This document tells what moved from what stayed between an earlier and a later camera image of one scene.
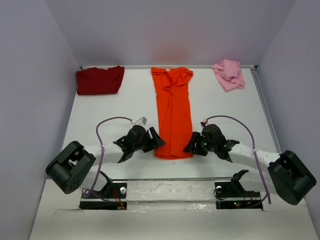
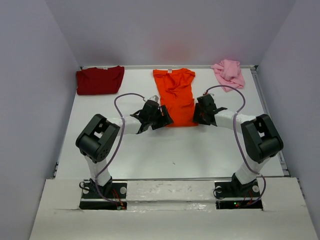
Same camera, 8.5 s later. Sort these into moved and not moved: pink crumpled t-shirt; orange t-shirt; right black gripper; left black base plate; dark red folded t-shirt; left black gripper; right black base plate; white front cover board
Moved: orange t-shirt; left black gripper; right black gripper
Not moved: white front cover board; pink crumpled t-shirt; dark red folded t-shirt; left black base plate; right black base plate
